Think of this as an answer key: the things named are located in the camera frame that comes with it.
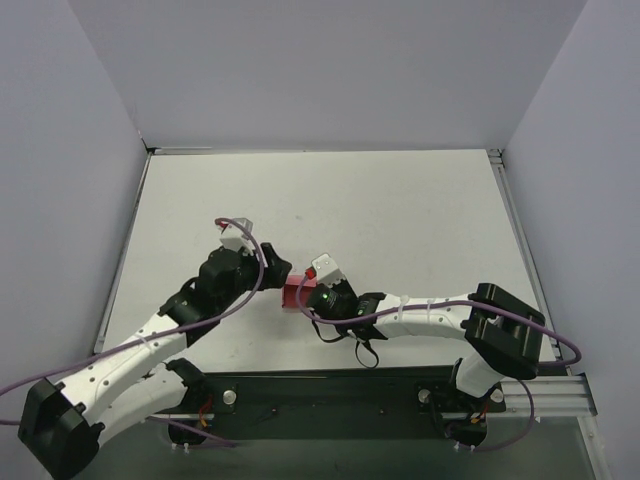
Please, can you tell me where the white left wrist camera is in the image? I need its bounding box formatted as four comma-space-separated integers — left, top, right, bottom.
216, 221, 254, 255

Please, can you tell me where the pink paper box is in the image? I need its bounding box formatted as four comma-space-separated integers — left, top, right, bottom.
281, 274, 316, 310

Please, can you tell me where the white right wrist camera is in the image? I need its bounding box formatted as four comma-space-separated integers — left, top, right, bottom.
310, 253, 346, 287

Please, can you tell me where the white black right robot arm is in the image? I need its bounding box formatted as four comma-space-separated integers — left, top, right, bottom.
304, 280, 545, 398

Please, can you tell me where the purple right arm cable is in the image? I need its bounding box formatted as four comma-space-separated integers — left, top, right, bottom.
296, 277, 582, 369

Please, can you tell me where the aluminium front crossbar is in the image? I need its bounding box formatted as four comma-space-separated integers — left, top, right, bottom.
501, 375, 598, 418

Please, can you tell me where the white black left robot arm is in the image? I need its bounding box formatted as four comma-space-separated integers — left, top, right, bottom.
18, 241, 292, 479

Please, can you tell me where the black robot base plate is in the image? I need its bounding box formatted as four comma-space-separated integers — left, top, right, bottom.
164, 366, 506, 446

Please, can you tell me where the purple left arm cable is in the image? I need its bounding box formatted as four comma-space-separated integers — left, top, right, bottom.
0, 217, 266, 426

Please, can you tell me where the aluminium table frame rail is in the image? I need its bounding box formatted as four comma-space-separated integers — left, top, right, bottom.
486, 149, 555, 331

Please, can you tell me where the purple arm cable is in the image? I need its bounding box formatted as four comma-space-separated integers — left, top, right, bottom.
0, 217, 266, 426
296, 277, 582, 369

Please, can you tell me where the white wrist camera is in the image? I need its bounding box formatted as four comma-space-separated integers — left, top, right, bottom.
216, 221, 254, 255
310, 253, 346, 287

